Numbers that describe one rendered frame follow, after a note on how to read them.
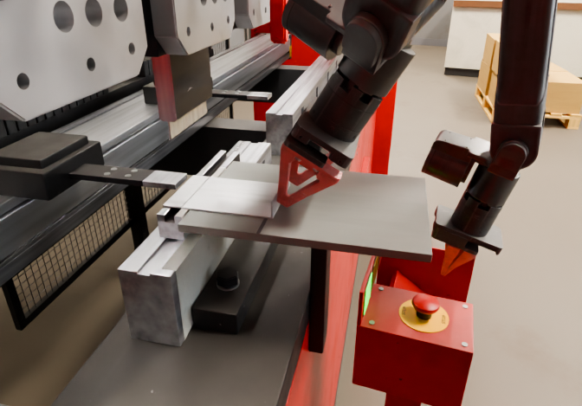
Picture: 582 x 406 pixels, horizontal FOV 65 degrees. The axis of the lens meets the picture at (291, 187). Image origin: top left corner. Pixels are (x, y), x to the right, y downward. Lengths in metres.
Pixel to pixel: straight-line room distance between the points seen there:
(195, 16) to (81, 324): 1.67
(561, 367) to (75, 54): 1.82
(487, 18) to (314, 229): 5.76
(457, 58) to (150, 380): 5.93
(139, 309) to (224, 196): 0.15
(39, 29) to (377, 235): 0.34
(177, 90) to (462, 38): 5.79
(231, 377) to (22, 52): 0.35
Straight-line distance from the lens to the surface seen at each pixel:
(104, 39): 0.33
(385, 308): 0.73
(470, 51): 6.21
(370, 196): 0.55
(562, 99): 4.51
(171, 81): 0.49
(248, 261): 0.59
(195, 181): 0.59
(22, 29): 0.27
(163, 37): 0.42
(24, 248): 0.71
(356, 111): 0.45
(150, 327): 0.53
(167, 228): 0.53
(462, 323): 0.73
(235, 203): 0.53
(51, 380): 1.84
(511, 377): 1.82
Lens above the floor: 1.25
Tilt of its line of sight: 26 degrees down
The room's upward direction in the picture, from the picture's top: straight up
